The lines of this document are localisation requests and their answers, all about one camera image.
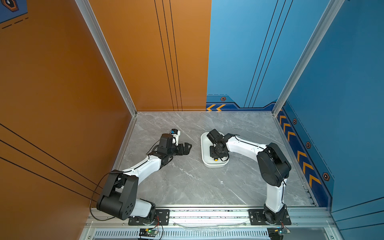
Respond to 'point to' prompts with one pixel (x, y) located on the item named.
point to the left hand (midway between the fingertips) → (185, 144)
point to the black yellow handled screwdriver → (216, 159)
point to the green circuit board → (149, 232)
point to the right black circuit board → (276, 233)
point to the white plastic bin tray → (208, 161)
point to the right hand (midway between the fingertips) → (212, 155)
